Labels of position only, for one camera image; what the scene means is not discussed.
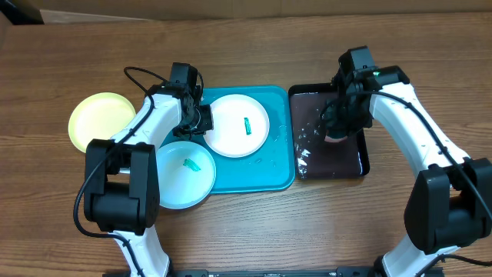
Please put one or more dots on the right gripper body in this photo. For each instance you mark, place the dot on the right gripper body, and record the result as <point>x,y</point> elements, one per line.
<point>344,120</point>

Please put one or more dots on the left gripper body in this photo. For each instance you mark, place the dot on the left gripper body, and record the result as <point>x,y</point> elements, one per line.
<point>196,125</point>

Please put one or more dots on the green sponge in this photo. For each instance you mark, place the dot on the green sponge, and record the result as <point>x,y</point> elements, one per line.
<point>334,139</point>

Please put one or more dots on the white plate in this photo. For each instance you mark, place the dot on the white plate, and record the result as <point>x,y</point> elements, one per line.
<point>228,137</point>

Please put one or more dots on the light blue plate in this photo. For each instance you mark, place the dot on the light blue plate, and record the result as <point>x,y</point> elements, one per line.
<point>180,187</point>

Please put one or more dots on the yellow-green rimmed plate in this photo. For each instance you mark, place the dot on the yellow-green rimmed plate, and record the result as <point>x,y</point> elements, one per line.
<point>99,116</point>

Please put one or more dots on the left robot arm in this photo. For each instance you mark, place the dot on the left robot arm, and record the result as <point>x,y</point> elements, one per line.
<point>120,197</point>

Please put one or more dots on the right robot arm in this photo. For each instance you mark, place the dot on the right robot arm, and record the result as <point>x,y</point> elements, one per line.
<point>450,204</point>

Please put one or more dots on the black water tray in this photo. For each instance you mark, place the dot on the black water tray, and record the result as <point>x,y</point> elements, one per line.
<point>315,157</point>

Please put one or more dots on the green stain on blue plate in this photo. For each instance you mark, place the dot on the green stain on blue plate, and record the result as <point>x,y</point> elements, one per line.
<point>191,165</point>

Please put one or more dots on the green stain on white plate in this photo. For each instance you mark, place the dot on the green stain on white plate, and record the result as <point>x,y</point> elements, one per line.
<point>247,126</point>

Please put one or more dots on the dark object top left corner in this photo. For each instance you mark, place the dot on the dark object top left corner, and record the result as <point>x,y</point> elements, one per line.
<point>21,12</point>

